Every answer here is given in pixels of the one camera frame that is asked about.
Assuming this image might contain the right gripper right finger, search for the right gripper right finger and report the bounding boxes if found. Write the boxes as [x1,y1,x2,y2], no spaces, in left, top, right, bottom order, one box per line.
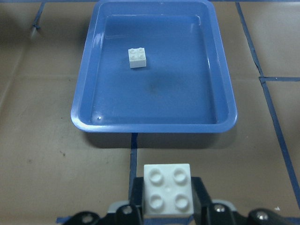
[191,177,212,225]

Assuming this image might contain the blue plastic tray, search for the blue plastic tray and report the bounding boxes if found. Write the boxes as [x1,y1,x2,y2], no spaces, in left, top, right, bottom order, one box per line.
[71,0,238,133]

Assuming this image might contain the white block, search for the white block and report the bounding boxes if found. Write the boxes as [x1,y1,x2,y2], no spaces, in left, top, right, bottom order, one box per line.
[128,47,147,68]
[143,164,194,218]

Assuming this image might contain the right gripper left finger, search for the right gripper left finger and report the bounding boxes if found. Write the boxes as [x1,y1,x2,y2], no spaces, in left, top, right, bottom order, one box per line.
[129,177,144,225]

